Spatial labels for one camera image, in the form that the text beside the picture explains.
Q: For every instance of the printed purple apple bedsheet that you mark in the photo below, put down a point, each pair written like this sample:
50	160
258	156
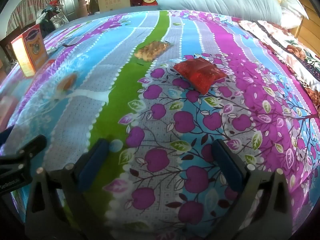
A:
175	120

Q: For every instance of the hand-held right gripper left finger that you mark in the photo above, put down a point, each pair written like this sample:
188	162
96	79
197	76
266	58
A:
93	165

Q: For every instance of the orange cardboard box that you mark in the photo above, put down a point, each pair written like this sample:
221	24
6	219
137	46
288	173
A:
35	47

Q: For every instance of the pile of bags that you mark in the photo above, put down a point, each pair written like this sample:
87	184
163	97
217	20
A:
51	17

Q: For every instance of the striped curtain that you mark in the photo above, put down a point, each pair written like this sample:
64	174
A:
27	10

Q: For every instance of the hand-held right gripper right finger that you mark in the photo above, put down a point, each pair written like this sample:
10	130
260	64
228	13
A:
227	166

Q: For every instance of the light blue pillow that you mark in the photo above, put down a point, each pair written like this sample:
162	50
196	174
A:
212	0

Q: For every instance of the dark jacket on chair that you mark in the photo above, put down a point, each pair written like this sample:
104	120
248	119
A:
93	5

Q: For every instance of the clear wrapped round cake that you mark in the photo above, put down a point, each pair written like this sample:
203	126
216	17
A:
66	82

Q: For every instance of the clear bag of yellow snacks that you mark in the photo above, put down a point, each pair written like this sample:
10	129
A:
152	50

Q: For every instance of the floral quilt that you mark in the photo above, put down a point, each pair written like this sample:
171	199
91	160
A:
287	45

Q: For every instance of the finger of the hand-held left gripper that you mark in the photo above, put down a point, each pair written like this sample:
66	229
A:
5	135
30	148

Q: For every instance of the red mesh snack bag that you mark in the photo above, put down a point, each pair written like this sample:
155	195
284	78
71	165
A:
200	73

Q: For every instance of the white pillow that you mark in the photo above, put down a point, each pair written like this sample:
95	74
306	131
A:
292	2

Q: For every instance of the wooden headboard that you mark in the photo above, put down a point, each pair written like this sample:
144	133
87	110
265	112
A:
310	22

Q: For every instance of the red gift box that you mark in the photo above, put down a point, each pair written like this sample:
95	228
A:
150	0

